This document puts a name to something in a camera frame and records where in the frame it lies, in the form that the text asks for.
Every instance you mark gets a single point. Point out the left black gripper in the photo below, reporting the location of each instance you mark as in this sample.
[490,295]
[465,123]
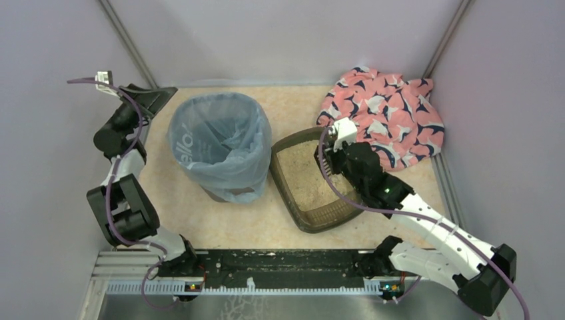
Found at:
[136,100]

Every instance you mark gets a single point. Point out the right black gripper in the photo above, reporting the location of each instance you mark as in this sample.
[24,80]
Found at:
[334,156]

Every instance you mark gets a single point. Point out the black litter scoop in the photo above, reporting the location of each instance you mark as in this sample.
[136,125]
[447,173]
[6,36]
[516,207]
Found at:
[323,159]

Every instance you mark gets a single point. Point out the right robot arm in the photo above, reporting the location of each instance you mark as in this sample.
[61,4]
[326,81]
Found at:
[479,273]

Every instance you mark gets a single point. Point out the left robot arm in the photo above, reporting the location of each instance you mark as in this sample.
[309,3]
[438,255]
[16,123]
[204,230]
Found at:
[122,209]

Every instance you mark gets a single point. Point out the brown litter box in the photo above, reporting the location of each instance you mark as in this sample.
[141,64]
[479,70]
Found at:
[312,204]

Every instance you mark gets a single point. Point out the pink patterned cloth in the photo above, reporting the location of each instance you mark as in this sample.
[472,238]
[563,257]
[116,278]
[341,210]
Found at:
[392,114]

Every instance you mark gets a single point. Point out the blue-lined trash bin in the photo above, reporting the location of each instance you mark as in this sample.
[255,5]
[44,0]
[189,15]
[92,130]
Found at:
[222,141]

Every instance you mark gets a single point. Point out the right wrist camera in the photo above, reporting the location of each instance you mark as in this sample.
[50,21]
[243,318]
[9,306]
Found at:
[344,132]

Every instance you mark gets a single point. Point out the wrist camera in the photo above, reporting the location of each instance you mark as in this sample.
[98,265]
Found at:
[344,132]
[104,82]

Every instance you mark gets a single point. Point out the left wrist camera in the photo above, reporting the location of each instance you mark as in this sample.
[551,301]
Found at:
[104,82]

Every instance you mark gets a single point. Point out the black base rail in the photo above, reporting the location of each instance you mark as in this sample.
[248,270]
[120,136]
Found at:
[224,272]

